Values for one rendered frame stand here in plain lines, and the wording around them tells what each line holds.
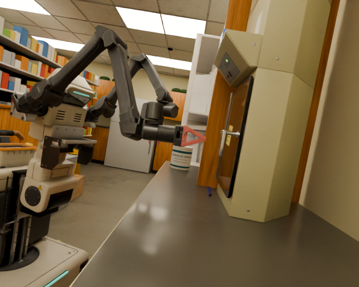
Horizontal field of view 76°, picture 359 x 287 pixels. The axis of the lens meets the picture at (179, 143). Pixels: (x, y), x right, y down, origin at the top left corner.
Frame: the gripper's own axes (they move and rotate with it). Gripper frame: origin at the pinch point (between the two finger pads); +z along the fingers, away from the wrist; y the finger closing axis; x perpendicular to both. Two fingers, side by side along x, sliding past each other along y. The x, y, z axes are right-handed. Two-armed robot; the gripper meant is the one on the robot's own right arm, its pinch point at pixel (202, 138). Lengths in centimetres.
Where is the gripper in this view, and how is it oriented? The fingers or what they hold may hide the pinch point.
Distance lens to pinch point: 76.9
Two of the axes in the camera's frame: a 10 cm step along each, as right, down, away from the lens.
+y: 0.3, -0.3, 10.0
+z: 9.9, 1.3, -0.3
